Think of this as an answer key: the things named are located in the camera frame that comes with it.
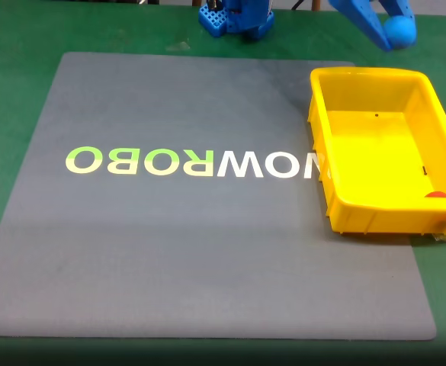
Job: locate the blue foam ball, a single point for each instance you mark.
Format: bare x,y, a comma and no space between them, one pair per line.
400,33

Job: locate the yellow plastic bin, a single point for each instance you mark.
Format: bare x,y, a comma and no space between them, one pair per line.
382,152

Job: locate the red ball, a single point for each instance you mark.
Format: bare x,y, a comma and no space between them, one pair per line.
437,194

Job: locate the wooden furniture leg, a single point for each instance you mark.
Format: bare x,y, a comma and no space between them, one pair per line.
316,4

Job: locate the grey mat with NOWROBO print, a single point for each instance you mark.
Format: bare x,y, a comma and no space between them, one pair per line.
169,236

